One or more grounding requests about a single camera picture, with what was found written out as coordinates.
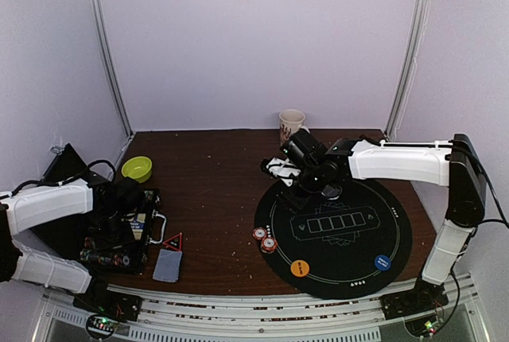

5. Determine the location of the left aluminium frame post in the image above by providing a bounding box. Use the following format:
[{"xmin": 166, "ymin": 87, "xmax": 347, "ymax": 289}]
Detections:
[{"xmin": 90, "ymin": 0, "xmax": 134, "ymax": 138}]

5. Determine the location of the blue playing card deck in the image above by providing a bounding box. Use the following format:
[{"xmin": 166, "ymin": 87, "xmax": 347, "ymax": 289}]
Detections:
[{"xmin": 153, "ymin": 249, "xmax": 183, "ymax": 283}]

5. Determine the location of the round black poker mat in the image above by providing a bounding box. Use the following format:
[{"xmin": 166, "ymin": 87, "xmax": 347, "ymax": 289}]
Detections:
[{"xmin": 254, "ymin": 180, "xmax": 413, "ymax": 300}]

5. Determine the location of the floral ceramic mug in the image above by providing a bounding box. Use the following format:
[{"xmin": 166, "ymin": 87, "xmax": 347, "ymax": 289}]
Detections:
[{"xmin": 278, "ymin": 109, "xmax": 310, "ymax": 146}]

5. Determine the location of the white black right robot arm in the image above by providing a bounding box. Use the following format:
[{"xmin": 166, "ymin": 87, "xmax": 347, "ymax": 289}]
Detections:
[{"xmin": 266, "ymin": 130, "xmax": 495, "ymax": 318}]

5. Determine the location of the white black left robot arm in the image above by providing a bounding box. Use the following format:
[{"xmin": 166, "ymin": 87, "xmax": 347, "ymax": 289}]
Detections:
[{"xmin": 1, "ymin": 168, "xmax": 146, "ymax": 314}]

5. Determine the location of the right aluminium frame post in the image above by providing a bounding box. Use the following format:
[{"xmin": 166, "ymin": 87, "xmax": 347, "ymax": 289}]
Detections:
[{"xmin": 384, "ymin": 0, "xmax": 430, "ymax": 140}]

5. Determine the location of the green bowl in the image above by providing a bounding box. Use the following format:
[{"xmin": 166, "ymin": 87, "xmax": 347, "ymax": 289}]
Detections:
[{"xmin": 121, "ymin": 156, "xmax": 153, "ymax": 183}]

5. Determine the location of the blue small blind button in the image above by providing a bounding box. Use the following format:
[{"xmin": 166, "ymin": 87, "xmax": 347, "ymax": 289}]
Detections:
[{"xmin": 375, "ymin": 255, "xmax": 392, "ymax": 271}]

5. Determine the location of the red poker chip stack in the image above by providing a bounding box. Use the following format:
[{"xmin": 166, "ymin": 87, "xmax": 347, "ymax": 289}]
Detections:
[{"xmin": 252, "ymin": 227, "xmax": 267, "ymax": 240}]

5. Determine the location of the aluminium frame post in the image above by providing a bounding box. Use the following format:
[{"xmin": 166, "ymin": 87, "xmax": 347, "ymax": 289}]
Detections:
[
  {"xmin": 90, "ymin": 0, "xmax": 134, "ymax": 138},
  {"xmin": 384, "ymin": 0, "xmax": 430, "ymax": 140}
]

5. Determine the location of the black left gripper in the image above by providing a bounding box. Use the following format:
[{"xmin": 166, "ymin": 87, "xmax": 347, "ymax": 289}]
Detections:
[{"xmin": 91, "ymin": 208, "xmax": 135, "ymax": 258}]

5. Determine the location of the black red triangle marker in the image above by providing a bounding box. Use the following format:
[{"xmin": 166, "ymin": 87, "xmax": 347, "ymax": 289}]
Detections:
[{"xmin": 162, "ymin": 232, "xmax": 183, "ymax": 251}]

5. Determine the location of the orange big blind button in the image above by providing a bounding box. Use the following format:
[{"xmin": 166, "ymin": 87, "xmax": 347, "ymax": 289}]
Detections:
[{"xmin": 289, "ymin": 259, "xmax": 310, "ymax": 278}]

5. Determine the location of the aluminium front rail base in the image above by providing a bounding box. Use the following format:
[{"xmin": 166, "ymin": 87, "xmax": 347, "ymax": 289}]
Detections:
[{"xmin": 33, "ymin": 272, "xmax": 492, "ymax": 342}]

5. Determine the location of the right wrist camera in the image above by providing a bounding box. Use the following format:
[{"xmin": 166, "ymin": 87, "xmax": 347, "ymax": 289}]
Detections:
[{"xmin": 260, "ymin": 157, "xmax": 301, "ymax": 187}]

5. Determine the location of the clear dealer button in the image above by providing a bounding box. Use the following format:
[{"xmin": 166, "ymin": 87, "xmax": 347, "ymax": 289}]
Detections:
[{"xmin": 321, "ymin": 185, "xmax": 342, "ymax": 200}]

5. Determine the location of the black poker chip case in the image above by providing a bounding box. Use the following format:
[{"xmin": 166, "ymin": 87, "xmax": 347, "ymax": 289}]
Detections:
[{"xmin": 33, "ymin": 144, "xmax": 160, "ymax": 274}]

